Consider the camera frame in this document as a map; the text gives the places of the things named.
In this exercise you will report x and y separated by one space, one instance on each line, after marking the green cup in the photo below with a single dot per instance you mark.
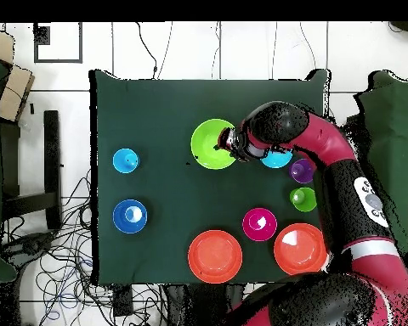
304 200

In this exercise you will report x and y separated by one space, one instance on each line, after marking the light blue cup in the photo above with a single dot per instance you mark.
124 161

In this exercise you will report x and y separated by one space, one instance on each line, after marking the small pink bowl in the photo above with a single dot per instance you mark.
255 219

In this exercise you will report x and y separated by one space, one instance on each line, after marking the black power strip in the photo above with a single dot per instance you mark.
122 300

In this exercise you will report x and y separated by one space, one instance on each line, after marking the large orange bowl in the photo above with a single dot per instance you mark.
299 251
215 256

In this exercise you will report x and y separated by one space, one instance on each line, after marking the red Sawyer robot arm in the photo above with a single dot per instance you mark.
326 139

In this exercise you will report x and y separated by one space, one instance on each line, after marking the large green bowl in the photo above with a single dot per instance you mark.
207 146

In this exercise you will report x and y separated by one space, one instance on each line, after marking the black square floor frame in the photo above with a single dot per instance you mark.
42 34

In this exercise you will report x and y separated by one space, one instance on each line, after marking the grey stand foot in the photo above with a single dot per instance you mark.
27 246

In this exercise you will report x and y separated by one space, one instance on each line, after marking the dark green table cloth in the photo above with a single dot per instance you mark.
156 112

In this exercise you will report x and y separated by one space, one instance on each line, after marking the small dark blue bowl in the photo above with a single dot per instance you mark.
120 217

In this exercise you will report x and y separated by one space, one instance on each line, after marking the black chair frame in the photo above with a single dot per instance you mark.
51 152

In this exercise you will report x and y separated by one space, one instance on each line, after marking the purple cup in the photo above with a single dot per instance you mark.
301 173

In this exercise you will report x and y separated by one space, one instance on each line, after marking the small light blue bowl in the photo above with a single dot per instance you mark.
277 160

